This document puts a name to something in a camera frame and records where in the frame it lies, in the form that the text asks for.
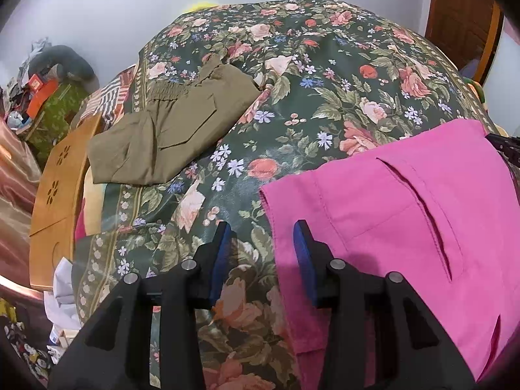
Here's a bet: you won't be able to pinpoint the wooden folding table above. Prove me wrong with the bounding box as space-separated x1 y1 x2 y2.
29 114 103 293

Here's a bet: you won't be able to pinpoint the orange cloth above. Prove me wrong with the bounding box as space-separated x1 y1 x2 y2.
27 74 59 118

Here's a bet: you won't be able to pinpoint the green patterned cloth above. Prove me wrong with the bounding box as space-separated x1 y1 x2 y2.
25 82 95 159

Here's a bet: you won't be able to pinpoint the floral green bed sheet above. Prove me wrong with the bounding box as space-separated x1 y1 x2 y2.
73 0 501 390

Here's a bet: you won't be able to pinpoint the olive green pants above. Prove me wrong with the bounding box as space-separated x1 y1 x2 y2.
88 54 262 185

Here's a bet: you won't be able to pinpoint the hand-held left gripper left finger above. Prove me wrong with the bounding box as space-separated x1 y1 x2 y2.
47 221 232 390

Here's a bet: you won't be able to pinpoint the striped patterned blanket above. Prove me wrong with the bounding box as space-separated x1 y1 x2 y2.
70 65 139 131

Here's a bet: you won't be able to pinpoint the pink pants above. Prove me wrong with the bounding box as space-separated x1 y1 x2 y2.
260 119 520 388

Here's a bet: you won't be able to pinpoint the grey neck pillow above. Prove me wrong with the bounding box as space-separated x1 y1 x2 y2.
28 45 100 90

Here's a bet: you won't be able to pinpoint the white crumpled cloth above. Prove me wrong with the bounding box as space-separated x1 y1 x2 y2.
43 257 82 364

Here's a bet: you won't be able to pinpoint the wooden door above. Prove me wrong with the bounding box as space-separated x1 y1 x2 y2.
424 0 504 84

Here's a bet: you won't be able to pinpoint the brown satin curtain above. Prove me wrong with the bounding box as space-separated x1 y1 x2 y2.
0 120 43 293

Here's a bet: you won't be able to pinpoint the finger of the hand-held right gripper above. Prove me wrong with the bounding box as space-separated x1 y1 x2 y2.
486 132 520 179

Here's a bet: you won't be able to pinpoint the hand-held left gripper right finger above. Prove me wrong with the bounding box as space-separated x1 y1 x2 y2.
293 219 477 390

